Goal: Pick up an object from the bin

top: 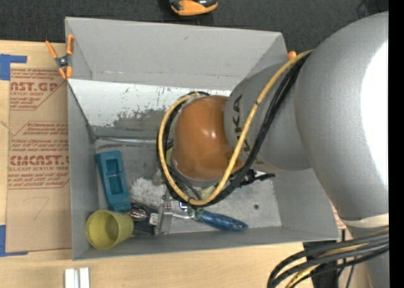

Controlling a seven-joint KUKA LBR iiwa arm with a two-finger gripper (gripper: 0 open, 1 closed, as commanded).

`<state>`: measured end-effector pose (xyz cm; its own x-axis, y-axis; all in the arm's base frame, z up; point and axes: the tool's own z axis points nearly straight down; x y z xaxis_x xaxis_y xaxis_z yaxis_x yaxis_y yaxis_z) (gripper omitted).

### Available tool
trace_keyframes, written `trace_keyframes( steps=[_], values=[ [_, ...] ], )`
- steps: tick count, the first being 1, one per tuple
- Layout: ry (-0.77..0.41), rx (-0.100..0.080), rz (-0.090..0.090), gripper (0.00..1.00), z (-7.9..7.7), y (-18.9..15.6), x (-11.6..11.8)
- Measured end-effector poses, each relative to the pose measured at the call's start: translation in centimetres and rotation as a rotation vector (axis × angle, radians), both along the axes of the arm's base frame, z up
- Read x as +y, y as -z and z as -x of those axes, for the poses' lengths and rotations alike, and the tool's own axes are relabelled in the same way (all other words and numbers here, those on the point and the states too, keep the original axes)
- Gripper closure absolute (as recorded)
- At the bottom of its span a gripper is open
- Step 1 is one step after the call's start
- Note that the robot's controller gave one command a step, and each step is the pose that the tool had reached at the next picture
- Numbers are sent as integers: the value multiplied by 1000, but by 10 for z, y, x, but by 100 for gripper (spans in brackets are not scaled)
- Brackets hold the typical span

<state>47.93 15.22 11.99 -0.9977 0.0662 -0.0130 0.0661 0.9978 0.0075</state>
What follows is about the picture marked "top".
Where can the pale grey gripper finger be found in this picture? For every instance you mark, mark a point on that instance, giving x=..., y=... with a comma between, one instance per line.
x=161, y=223
x=168, y=217

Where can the black shiny packet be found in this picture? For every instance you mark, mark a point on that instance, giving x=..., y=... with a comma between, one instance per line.
x=143, y=220

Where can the white crumpled plastic wrap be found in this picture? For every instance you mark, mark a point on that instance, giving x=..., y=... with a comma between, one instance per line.
x=146, y=190

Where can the yellow plastic cup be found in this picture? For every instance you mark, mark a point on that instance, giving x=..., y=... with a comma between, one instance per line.
x=105, y=230

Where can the teal blue open box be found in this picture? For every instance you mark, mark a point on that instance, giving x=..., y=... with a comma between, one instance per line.
x=112, y=182

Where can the brown cardboard board, red print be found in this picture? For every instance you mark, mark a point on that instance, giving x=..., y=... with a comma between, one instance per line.
x=34, y=141

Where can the grey metal bin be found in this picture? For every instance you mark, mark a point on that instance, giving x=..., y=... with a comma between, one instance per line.
x=176, y=46

